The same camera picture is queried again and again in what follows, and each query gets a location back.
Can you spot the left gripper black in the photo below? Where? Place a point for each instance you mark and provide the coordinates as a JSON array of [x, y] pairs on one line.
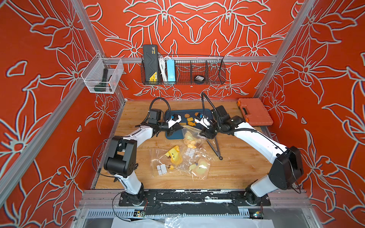
[[171, 130]]

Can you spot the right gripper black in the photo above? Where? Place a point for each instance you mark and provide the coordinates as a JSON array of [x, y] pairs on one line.
[[206, 133]]

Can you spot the dark blue tray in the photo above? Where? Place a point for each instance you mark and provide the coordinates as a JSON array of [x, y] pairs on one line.
[[179, 134]]

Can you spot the black metal tongs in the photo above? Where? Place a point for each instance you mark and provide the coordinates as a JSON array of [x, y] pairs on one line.
[[214, 145]]

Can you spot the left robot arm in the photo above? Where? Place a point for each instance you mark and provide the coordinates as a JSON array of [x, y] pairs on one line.
[[120, 158]]

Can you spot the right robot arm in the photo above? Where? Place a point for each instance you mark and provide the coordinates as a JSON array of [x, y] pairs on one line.
[[287, 166]]

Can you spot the bag with yellow duck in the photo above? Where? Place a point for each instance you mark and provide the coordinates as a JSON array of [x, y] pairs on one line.
[[165, 161]]

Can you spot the clear bag lower right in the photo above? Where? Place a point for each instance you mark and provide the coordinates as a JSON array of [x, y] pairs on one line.
[[196, 162]]

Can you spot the orange tool case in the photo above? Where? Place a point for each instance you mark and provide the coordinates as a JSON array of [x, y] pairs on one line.
[[254, 112]]

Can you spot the light blue power bank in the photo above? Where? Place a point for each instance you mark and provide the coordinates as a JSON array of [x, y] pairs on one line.
[[170, 63]]

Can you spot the black box in basket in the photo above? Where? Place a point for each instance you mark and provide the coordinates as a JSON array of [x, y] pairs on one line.
[[151, 67]]

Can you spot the black wire wall basket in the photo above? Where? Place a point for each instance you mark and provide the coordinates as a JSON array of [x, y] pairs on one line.
[[188, 66]]

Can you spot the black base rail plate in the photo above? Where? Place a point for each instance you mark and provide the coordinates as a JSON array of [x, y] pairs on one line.
[[159, 202]]

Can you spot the dark green screwdriver handle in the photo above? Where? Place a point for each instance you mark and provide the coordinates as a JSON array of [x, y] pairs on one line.
[[102, 86]]

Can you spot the clear acrylic wall bin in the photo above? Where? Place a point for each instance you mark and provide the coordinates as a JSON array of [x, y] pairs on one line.
[[102, 75]]

